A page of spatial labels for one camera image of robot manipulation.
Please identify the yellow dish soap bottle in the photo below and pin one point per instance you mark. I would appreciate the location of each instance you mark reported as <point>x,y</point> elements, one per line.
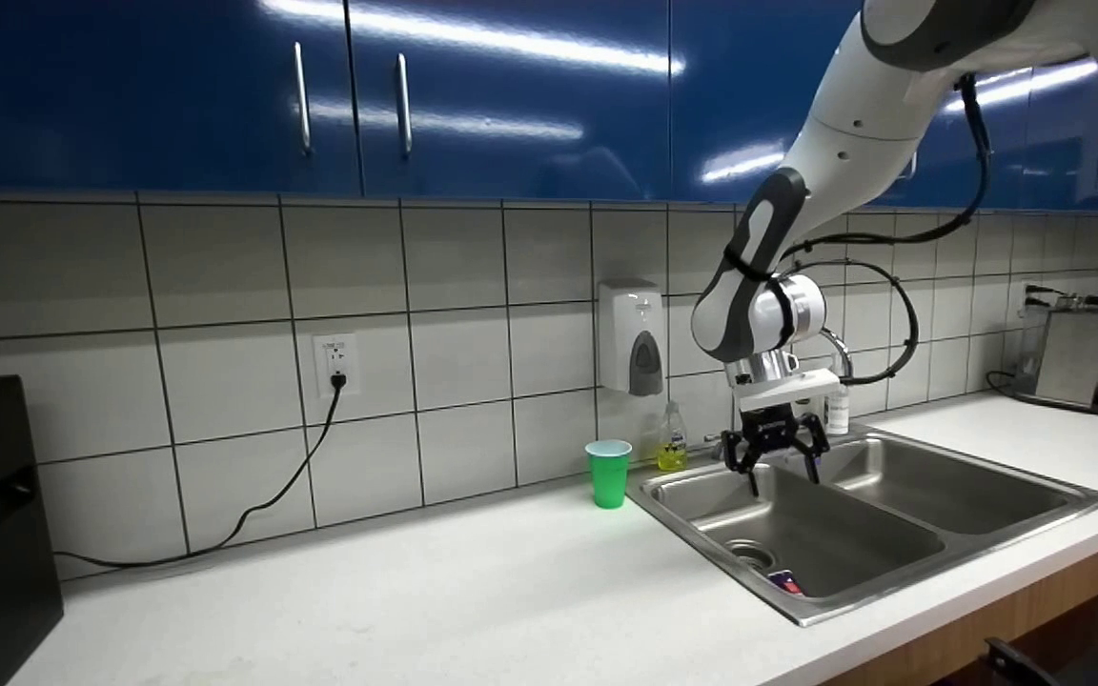
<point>667,447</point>

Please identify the stainless steel double sink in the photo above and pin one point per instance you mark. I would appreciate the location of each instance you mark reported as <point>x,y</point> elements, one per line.
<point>878,520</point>

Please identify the white wall power outlet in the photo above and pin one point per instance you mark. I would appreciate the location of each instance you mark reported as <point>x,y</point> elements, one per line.
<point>335,359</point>

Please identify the green plastic cup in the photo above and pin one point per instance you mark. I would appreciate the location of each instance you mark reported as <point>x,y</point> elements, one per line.
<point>607,476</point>

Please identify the blue cabinet door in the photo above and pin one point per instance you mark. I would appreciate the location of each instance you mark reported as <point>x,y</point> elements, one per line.
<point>129,90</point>
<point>739,78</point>
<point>513,116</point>

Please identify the wooden base cabinet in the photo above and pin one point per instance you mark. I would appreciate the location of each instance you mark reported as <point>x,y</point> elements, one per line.
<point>992,609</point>

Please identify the clear pump soap bottle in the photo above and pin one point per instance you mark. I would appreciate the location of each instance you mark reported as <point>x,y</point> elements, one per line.
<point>845,411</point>

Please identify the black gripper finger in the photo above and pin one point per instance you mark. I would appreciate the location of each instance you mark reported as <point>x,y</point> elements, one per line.
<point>818,452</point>
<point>739,452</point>

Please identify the white wall soap dispenser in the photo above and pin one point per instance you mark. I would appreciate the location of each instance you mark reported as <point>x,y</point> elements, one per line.
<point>630,336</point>

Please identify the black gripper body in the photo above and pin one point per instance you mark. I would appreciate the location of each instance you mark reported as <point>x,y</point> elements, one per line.
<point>780,430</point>

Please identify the silver countertop appliance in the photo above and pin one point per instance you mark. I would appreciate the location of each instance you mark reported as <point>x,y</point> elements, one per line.
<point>1076,354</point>

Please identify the purple chocolate protein bar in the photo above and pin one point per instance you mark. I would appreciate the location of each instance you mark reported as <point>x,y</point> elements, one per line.
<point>787,583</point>

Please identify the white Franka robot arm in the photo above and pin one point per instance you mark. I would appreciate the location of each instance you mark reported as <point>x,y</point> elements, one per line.
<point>856,116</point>

